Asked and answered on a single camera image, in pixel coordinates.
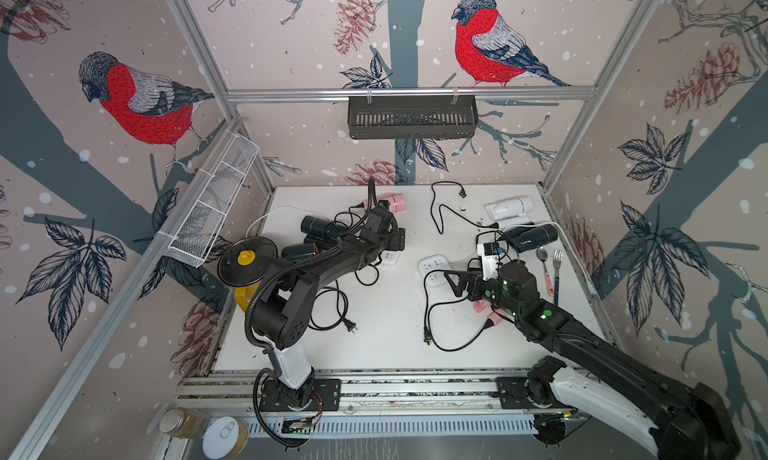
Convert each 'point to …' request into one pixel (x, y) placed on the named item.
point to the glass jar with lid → (185, 422)
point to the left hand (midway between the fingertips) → (399, 227)
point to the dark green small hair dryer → (321, 231)
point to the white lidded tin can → (225, 438)
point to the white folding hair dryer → (514, 210)
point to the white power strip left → (389, 258)
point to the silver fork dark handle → (557, 261)
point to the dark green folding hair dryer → (526, 237)
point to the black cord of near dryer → (427, 331)
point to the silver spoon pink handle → (542, 254)
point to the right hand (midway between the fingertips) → (457, 268)
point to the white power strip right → (432, 269)
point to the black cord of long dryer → (349, 324)
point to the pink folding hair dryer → (397, 201)
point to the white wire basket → (193, 242)
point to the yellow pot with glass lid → (243, 264)
